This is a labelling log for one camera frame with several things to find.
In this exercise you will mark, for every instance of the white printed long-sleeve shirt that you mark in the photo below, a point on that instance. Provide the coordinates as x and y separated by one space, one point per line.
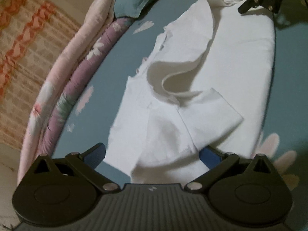
228 65

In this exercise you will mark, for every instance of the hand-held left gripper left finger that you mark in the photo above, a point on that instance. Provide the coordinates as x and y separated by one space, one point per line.
96 152

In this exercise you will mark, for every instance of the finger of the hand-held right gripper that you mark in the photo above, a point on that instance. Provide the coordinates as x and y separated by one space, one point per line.
250 4

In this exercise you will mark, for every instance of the bed with teal floral sheet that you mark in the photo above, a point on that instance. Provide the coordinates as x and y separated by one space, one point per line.
286 89

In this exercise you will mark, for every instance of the patterned curtain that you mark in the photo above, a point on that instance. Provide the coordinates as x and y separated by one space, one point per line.
26 53

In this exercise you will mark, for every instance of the pink floral quilt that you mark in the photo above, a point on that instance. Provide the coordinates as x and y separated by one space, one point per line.
79 48

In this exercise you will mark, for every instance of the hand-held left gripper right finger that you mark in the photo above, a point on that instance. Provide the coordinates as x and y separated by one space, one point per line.
209 156

